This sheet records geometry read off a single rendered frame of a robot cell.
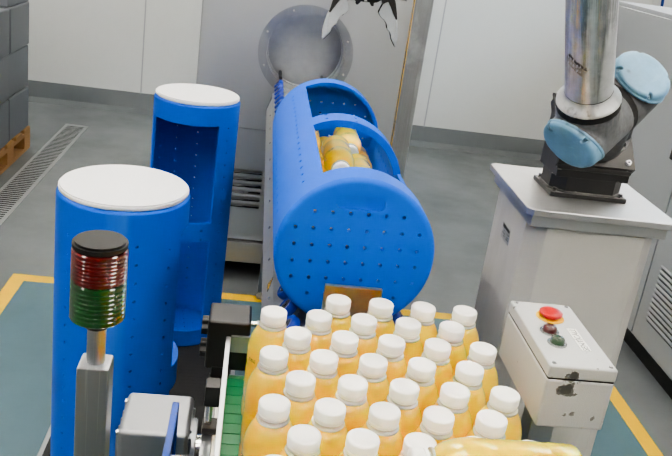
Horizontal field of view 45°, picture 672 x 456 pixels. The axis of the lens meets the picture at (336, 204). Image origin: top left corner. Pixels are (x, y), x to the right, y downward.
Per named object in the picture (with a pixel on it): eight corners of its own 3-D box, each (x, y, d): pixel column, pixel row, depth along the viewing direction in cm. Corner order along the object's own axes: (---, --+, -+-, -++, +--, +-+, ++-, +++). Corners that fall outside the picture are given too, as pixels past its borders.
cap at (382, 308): (389, 321, 125) (391, 310, 125) (365, 315, 126) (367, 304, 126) (394, 310, 129) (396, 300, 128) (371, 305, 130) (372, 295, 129)
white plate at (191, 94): (155, 80, 277) (154, 83, 278) (156, 99, 252) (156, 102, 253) (235, 87, 285) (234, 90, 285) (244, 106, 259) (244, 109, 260)
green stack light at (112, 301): (129, 306, 98) (131, 269, 97) (120, 332, 92) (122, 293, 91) (75, 301, 98) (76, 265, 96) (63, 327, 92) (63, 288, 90)
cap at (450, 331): (432, 331, 124) (435, 321, 123) (453, 329, 126) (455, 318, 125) (447, 344, 121) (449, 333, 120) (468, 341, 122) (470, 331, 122)
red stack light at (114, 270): (131, 269, 97) (133, 239, 95) (122, 292, 91) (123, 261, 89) (76, 264, 96) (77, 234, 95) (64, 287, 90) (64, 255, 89)
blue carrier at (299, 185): (368, 181, 229) (381, 82, 219) (423, 332, 147) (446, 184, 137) (268, 173, 226) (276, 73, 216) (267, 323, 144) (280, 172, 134)
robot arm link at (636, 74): (653, 110, 164) (689, 74, 152) (615, 147, 159) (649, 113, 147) (609, 71, 167) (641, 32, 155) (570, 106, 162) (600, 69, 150)
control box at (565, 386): (555, 358, 134) (569, 303, 131) (601, 431, 116) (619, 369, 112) (497, 354, 133) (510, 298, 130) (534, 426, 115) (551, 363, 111)
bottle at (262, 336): (264, 397, 130) (275, 306, 124) (291, 418, 125) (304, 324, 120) (231, 410, 125) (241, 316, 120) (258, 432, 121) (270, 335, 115)
